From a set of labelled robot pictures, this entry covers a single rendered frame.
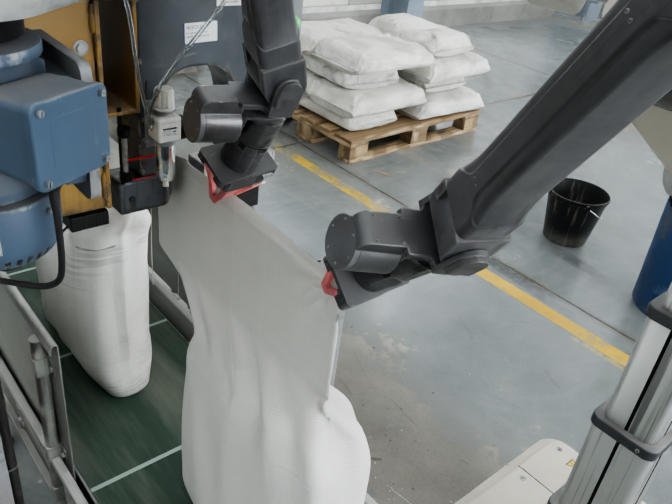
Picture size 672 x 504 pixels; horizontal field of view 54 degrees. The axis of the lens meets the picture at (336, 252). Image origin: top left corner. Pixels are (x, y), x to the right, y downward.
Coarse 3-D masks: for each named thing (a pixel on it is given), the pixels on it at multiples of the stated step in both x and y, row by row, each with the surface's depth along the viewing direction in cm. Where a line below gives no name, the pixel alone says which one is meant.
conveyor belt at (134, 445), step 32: (160, 320) 182; (64, 352) 167; (160, 352) 171; (64, 384) 158; (96, 384) 159; (160, 384) 162; (96, 416) 151; (128, 416) 152; (160, 416) 153; (96, 448) 143; (128, 448) 144; (160, 448) 145; (96, 480) 136; (128, 480) 137; (160, 480) 138
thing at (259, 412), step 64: (192, 192) 108; (192, 256) 114; (256, 256) 97; (192, 320) 113; (256, 320) 102; (320, 320) 88; (192, 384) 113; (256, 384) 101; (320, 384) 92; (192, 448) 119; (256, 448) 99; (320, 448) 93
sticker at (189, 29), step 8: (184, 24) 96; (192, 24) 97; (200, 24) 98; (216, 24) 99; (184, 32) 97; (192, 32) 97; (208, 32) 99; (216, 32) 100; (184, 40) 97; (200, 40) 99; (208, 40) 100; (216, 40) 101
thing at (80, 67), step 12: (48, 36) 76; (48, 48) 75; (60, 48) 73; (48, 60) 76; (60, 60) 73; (72, 60) 70; (84, 60) 70; (60, 72) 73; (72, 72) 71; (84, 72) 70; (72, 180) 75; (84, 180) 76; (96, 180) 76; (84, 192) 78; (96, 192) 77
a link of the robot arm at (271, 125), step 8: (248, 112) 85; (256, 112) 86; (264, 112) 87; (248, 120) 87; (256, 120) 86; (264, 120) 87; (272, 120) 87; (280, 120) 88; (248, 128) 87; (256, 128) 87; (264, 128) 87; (272, 128) 87; (240, 136) 89; (248, 136) 88; (256, 136) 88; (264, 136) 88; (272, 136) 89; (248, 144) 89; (256, 144) 89; (264, 144) 90
